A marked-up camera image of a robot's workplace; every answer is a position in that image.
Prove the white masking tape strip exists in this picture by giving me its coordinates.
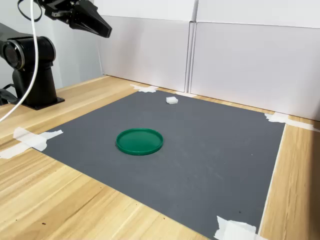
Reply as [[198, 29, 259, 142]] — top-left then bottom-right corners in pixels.
[[0, 129, 64, 160], [284, 117, 320, 133], [130, 84, 160, 94], [174, 91, 198, 98], [13, 126, 48, 151], [213, 215, 258, 240], [264, 112, 288, 124]]

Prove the dark grey mat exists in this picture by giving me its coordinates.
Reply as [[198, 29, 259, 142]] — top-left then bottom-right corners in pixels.
[[41, 89, 286, 240]]

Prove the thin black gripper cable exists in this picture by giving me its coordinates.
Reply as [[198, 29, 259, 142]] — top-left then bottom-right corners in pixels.
[[17, 0, 43, 23]]

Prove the white cardboard partition box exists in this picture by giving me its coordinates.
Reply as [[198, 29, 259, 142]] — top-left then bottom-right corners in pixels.
[[186, 21, 320, 122], [93, 14, 195, 93]]

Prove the round green lid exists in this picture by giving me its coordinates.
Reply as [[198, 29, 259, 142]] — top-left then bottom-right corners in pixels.
[[115, 127, 165, 156]]

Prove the white camera cable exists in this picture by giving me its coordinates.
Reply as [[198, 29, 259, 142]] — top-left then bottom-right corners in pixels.
[[0, 0, 40, 123]]

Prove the thick black power cable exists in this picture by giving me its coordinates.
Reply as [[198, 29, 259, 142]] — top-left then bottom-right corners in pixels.
[[0, 83, 20, 106]]

